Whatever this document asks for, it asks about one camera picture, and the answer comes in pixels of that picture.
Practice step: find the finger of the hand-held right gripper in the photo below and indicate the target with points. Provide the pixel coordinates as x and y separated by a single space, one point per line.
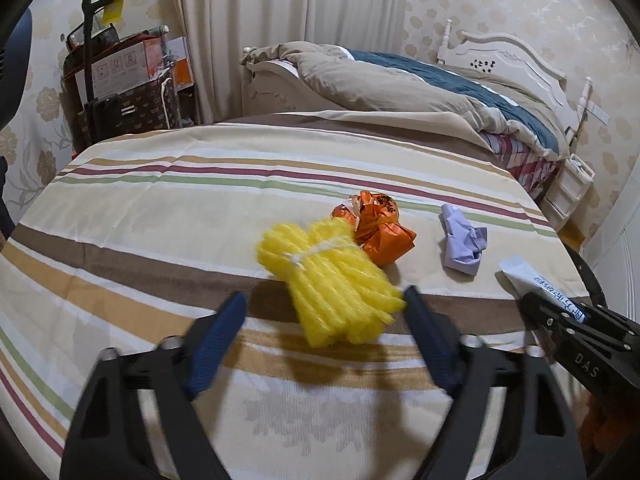
612 322
555 315

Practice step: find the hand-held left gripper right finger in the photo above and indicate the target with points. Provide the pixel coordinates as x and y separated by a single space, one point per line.
431 342

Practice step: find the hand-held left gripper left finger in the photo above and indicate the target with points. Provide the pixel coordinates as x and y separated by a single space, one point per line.
215 345

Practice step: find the white tube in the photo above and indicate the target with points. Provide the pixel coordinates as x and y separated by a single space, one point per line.
525 275

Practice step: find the pale paper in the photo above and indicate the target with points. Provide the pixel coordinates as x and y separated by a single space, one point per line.
462 250

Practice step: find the orange foil wrapper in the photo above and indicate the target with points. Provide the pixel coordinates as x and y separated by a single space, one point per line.
385 240

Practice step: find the yellow foam net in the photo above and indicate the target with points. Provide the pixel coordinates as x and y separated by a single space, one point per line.
330 280

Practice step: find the person's right forearm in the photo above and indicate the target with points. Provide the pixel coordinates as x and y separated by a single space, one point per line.
602 420

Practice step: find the white wardrobe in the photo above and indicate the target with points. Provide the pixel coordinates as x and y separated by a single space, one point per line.
620 240

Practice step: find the white plastic drawer unit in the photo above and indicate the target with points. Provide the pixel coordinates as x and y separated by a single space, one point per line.
570 185

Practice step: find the plaid bed sheet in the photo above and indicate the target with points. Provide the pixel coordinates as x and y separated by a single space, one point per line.
520 165

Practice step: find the striped tablecloth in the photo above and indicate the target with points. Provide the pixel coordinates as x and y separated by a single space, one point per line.
150 200

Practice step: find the brown patterned box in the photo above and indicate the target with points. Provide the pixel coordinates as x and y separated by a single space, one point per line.
140 110

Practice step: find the small white orange box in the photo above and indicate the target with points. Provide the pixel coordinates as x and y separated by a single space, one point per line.
179 62

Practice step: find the white and orange cardboard box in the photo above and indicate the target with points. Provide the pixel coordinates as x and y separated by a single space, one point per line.
125 65

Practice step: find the black hand trolley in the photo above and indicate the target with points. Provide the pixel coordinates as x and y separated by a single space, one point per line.
90 60

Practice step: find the cream curtain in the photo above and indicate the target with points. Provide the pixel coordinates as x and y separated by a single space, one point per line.
300 35

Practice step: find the yellow tag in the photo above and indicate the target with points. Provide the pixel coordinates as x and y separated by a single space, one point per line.
114 7

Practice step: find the white wall socket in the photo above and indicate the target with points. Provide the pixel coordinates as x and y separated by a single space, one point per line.
599 114

